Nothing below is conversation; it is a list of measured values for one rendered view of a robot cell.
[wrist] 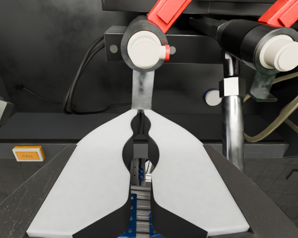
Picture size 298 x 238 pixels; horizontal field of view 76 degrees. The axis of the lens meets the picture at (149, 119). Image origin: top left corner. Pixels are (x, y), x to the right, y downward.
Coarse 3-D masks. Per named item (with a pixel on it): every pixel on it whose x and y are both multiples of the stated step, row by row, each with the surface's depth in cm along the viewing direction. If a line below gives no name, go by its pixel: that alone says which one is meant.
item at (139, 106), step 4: (132, 104) 13; (136, 104) 13; (140, 104) 13; (144, 104) 13; (148, 104) 13; (132, 108) 13; (136, 108) 13; (140, 108) 13; (144, 108) 13; (148, 108) 13
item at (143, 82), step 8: (136, 72) 12; (144, 72) 12; (152, 72) 12; (136, 80) 12; (144, 80) 12; (152, 80) 12; (136, 88) 13; (144, 88) 13; (152, 88) 13; (136, 96) 13; (144, 96) 13
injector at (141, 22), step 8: (144, 16) 15; (136, 24) 11; (144, 24) 11; (152, 24) 11; (128, 32) 11; (160, 32) 11; (128, 40) 11; (160, 40) 11; (128, 56) 11; (128, 64) 12; (160, 64) 12
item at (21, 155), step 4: (40, 148) 37; (16, 152) 37; (20, 152) 37; (24, 152) 37; (28, 152) 37; (32, 152) 37; (36, 152) 37; (20, 156) 37; (24, 156) 37; (28, 156) 37; (32, 156) 37; (36, 156) 37; (44, 156) 39
